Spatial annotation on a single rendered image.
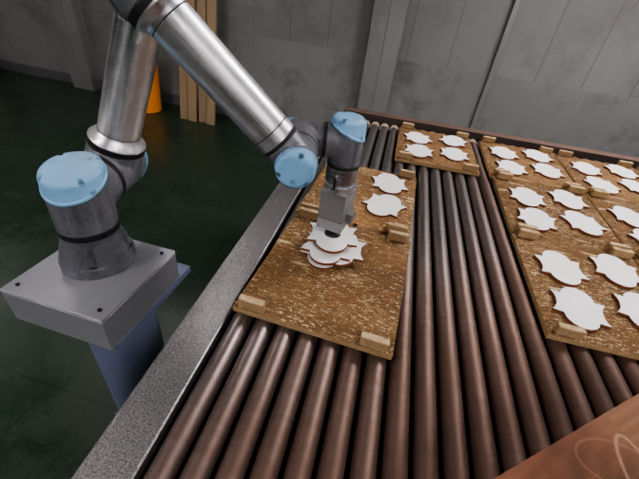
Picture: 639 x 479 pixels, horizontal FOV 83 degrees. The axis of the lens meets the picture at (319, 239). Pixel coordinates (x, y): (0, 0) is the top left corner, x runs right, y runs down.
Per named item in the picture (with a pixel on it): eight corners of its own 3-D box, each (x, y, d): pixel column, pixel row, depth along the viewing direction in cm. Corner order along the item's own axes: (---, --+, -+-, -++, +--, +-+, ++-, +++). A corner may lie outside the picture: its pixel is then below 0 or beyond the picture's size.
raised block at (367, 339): (358, 345, 73) (360, 336, 71) (359, 337, 74) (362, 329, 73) (386, 354, 72) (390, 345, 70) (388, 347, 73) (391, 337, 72)
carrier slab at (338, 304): (232, 311, 79) (232, 305, 78) (296, 216, 111) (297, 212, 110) (391, 360, 73) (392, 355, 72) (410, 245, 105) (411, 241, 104)
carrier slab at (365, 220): (295, 215, 112) (296, 210, 111) (328, 162, 144) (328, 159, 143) (408, 241, 106) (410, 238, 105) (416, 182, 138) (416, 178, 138)
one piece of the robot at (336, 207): (359, 187, 78) (348, 247, 88) (372, 172, 85) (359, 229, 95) (319, 175, 81) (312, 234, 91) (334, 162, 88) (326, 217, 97)
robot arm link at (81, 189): (40, 235, 71) (13, 172, 63) (78, 201, 82) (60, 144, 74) (103, 240, 72) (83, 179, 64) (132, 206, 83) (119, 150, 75)
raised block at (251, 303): (237, 307, 78) (237, 297, 76) (241, 301, 79) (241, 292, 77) (262, 315, 77) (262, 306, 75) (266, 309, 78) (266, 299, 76)
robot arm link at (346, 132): (329, 107, 79) (367, 112, 79) (323, 155, 85) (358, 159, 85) (329, 120, 72) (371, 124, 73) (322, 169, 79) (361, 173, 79)
